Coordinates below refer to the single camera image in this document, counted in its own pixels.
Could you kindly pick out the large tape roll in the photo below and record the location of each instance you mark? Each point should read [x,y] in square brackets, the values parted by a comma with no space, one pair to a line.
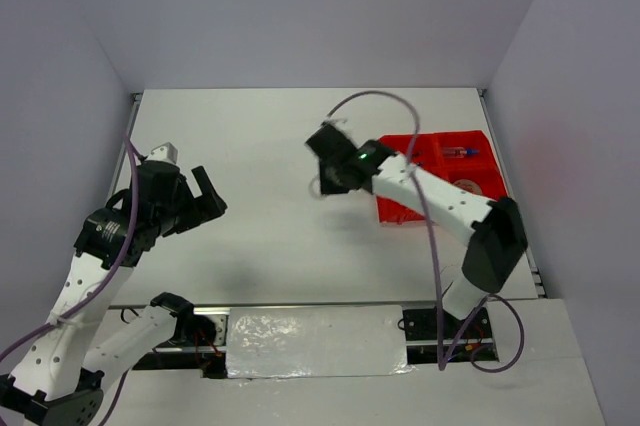
[469,186]

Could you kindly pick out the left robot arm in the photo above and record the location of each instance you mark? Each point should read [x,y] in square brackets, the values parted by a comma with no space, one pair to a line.
[63,377]

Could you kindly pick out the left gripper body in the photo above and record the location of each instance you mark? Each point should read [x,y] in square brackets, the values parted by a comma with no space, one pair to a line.
[179,213]

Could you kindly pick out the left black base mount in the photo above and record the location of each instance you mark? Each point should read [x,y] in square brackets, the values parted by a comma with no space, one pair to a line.
[193,331]

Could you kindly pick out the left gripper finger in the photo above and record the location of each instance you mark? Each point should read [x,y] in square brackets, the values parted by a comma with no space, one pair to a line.
[203,181]
[210,206]

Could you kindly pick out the red compartment tray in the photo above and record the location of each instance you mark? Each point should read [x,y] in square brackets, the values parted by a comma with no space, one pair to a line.
[483,168]

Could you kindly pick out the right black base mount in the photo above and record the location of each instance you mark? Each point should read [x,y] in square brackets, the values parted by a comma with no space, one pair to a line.
[420,330]

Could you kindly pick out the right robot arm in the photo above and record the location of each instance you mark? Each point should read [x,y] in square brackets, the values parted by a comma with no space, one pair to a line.
[491,230]

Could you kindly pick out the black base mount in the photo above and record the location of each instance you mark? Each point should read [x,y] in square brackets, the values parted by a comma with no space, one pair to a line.
[193,331]
[420,330]

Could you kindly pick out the small clear tape roll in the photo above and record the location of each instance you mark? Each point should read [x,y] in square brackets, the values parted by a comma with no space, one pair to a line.
[314,188]

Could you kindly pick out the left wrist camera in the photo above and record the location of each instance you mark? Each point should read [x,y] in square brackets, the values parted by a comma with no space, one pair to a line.
[166,153]

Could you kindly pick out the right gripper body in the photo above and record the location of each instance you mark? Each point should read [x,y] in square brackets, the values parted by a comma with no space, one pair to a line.
[331,182]

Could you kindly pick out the blue spray bottle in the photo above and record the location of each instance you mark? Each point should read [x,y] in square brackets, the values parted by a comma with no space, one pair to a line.
[459,152]

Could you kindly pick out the white foil panel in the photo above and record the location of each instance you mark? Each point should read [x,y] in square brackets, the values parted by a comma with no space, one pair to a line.
[310,342]

